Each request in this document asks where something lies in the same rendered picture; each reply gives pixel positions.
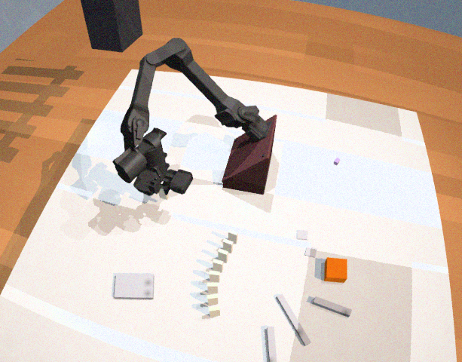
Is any orange block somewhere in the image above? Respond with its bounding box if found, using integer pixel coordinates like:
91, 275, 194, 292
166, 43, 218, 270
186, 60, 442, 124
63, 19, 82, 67
324, 257, 347, 283

